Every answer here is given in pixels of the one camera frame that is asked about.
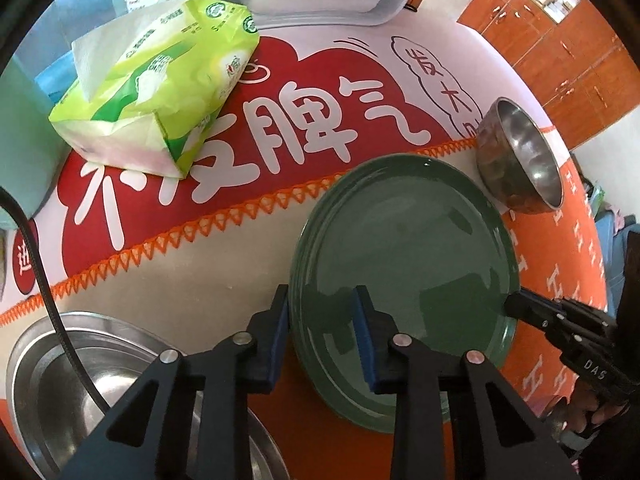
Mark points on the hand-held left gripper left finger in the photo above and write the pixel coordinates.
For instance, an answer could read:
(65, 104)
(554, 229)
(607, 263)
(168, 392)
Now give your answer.
(280, 340)

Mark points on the green tissue pack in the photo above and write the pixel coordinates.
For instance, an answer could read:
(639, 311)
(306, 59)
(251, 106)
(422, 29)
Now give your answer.
(150, 85)

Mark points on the white red-printed table mat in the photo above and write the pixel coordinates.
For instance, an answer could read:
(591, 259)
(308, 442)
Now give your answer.
(320, 110)

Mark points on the mint green canister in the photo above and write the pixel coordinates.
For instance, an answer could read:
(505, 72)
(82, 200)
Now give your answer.
(25, 135)

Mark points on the wooden wall cabinet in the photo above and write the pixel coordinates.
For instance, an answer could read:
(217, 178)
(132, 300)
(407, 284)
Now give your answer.
(550, 35)

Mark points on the wide steel bowl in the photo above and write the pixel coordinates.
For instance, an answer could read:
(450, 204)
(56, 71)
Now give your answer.
(40, 410)

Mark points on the blue face mask pack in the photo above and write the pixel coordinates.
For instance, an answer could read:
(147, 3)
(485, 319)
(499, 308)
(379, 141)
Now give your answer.
(50, 85)

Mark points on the green plate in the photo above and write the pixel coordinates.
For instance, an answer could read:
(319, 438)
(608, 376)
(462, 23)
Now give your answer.
(410, 260)

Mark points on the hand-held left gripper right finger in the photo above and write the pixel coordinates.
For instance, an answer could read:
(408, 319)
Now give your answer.
(362, 345)

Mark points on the orange patterned tablecloth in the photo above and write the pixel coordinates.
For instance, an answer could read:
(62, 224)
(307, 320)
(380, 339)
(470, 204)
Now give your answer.
(200, 260)

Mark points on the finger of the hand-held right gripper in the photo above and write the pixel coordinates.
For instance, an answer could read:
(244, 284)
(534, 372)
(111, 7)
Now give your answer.
(525, 307)

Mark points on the person's right hand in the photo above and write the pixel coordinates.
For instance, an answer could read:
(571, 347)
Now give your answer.
(587, 410)

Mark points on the small steel bowl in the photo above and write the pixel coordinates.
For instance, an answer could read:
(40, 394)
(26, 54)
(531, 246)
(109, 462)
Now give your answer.
(530, 150)

